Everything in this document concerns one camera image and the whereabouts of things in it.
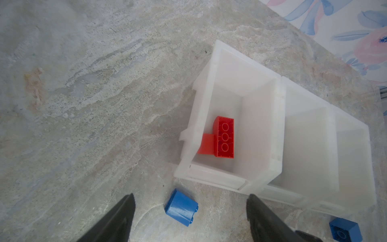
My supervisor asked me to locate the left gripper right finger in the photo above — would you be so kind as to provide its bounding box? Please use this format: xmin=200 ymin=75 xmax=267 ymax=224
xmin=246 ymin=194 xmax=321 ymax=242

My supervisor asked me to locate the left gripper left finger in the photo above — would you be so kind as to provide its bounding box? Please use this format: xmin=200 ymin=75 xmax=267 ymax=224
xmin=78 ymin=194 xmax=136 ymax=242

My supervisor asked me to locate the dark blue lego brick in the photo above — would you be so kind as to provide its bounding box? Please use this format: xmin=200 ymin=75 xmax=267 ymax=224
xmin=329 ymin=218 xmax=363 ymax=242

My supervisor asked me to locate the red long lego brick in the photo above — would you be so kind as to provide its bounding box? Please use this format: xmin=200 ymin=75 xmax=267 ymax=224
xmin=213 ymin=116 xmax=235 ymax=159

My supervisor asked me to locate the blue lego brick left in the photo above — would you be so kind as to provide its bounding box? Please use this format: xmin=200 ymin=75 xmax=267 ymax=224
xmin=164 ymin=189 xmax=199 ymax=227

